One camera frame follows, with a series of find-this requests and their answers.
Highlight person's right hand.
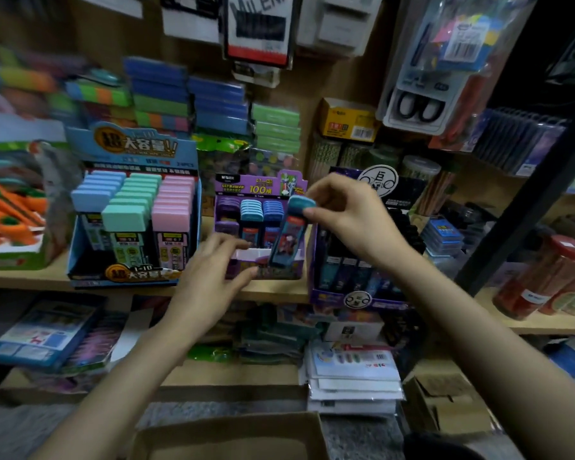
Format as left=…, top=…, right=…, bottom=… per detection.
left=303, top=173, right=414, bottom=274

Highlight person's left hand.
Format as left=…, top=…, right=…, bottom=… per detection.
left=160, top=233, right=259, bottom=354

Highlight teal capped pencil lead case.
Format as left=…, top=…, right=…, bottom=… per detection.
left=268, top=195, right=317, bottom=270

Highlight light purple display box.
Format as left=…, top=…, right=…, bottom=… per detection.
left=213, top=170, right=310, bottom=281

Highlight person's right forearm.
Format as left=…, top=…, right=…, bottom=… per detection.
left=376, top=243, right=575, bottom=460

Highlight person's left forearm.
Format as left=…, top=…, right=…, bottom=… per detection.
left=29, top=328, right=192, bottom=460

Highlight rows of dark lead cases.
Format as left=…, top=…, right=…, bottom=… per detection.
left=316, top=225, right=413, bottom=294

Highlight pile of dark green packets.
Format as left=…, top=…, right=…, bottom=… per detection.
left=235, top=304, right=318, bottom=365

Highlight rows of small lead cases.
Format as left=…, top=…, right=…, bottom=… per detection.
left=216, top=196, right=286, bottom=249

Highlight dark purple display box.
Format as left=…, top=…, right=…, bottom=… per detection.
left=308, top=166, right=430, bottom=310

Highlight low wooden shelf board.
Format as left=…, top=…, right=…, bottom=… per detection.
left=0, top=359, right=312, bottom=406

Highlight stack of green boxes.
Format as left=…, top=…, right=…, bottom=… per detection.
left=250, top=103, right=302, bottom=156

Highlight yellow cardboard box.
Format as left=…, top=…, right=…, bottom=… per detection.
left=318, top=97, right=380, bottom=143

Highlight clear tube of pencils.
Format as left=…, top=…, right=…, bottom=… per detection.
left=402, top=155, right=442, bottom=183

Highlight bundle of wooden pencils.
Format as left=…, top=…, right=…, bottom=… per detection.
left=414, top=170, right=457, bottom=217

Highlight small white box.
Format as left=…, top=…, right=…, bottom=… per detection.
left=323, top=321, right=385, bottom=345

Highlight green printed packet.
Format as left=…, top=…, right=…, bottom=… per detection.
left=194, top=134, right=251, bottom=189

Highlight stack of small blue packets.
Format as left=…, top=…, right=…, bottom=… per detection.
left=422, top=218, right=465, bottom=257

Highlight rows of pastel lead cases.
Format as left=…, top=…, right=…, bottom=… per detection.
left=71, top=170, right=197, bottom=271

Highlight stack of white flat packets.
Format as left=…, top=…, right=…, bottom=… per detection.
left=299, top=337, right=406, bottom=417

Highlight short stack of blue boxes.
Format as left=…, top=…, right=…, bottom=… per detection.
left=188, top=76, right=250, bottom=136

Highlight purple flat stationery packet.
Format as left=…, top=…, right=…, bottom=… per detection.
left=62, top=311, right=128, bottom=375

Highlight large open cardboard box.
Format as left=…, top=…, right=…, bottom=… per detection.
left=132, top=412, right=329, bottom=460

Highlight blue display box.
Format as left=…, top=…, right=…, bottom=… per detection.
left=66, top=122, right=203, bottom=289

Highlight clear hanging stationery set packet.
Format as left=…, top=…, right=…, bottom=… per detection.
left=376, top=0, right=540, bottom=151

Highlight white hanging packet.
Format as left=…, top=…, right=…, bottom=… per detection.
left=297, top=0, right=385, bottom=58

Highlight black red hanging card packet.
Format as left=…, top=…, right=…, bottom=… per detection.
left=222, top=0, right=302, bottom=70

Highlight blue flat stationery packet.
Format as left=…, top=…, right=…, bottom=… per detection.
left=0, top=299, right=107, bottom=372

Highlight tall stack of blue boxes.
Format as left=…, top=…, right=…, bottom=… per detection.
left=123, top=56, right=192, bottom=133

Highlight green carrot pen display box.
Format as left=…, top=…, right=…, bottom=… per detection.
left=0, top=140, right=83, bottom=272

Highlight small brown cardboard box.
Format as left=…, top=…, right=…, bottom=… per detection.
left=402, top=373, right=495, bottom=436

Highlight red lidded clear jar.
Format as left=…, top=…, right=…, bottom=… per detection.
left=493, top=234, right=575, bottom=321

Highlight white hanging card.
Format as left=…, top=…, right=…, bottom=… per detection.
left=160, top=0, right=221, bottom=44

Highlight pile of orange carrot pens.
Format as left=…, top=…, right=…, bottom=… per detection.
left=0, top=170, right=49, bottom=248

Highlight pile of multicoloured pencil boxes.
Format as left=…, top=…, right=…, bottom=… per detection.
left=0, top=45, right=135, bottom=130

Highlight black metal shelf post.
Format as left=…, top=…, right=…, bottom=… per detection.
left=453, top=124, right=575, bottom=297

